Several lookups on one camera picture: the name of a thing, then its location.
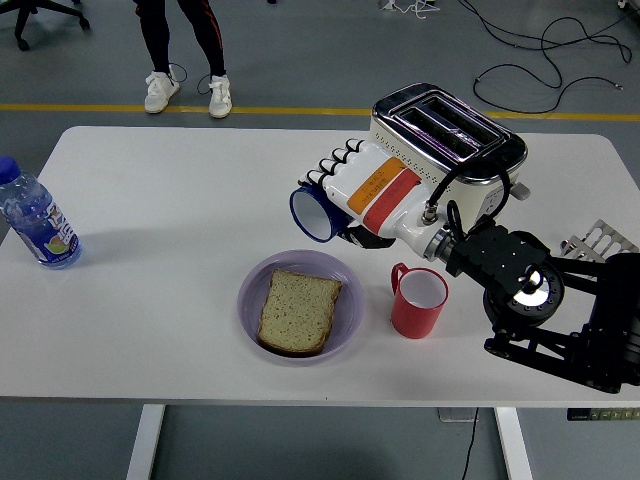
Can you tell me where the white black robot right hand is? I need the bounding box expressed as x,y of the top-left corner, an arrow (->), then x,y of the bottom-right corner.
298,138 -> 444,251

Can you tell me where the blue enamel cup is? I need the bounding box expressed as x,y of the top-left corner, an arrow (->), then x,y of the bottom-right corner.
289,185 -> 351,244

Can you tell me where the red enamel cup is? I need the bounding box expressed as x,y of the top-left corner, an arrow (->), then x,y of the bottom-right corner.
389,261 -> 450,340

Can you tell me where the slice of bread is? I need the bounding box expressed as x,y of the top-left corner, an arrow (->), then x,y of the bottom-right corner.
256,268 -> 344,358

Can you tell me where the cream and chrome toaster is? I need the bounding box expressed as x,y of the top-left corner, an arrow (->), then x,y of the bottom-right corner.
368,82 -> 532,236

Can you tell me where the purple plastic plate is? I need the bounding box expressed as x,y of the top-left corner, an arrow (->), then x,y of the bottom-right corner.
236,249 -> 366,368

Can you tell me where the silver metal toast rack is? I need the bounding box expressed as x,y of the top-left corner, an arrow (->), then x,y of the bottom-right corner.
559,218 -> 640,260

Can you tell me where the grey box under table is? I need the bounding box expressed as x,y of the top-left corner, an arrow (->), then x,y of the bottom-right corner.
438,407 -> 480,424

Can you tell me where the person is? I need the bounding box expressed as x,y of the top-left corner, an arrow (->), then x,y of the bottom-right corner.
132,0 -> 234,120

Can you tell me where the white table leg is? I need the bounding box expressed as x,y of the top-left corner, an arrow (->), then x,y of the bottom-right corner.
494,406 -> 534,480
125,403 -> 166,480

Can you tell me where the black table control panel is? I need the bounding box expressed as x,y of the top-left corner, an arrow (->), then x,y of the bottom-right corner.
566,407 -> 640,422

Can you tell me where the clear water bottle blue cap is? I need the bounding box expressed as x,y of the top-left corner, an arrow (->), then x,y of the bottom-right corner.
0,156 -> 83,271

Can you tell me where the black office chair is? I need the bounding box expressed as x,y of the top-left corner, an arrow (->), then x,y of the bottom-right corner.
0,0 -> 92,52

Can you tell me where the black floor cable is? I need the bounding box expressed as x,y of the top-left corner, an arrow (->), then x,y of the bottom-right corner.
457,0 -> 640,115

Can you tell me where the white cable bundle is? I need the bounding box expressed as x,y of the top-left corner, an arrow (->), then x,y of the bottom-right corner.
377,0 -> 441,21

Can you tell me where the thin black looped cable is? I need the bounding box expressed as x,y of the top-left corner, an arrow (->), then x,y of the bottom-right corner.
167,63 -> 216,96

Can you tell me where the thin black hanging cable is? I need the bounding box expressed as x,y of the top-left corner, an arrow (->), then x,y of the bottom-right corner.
459,407 -> 480,480

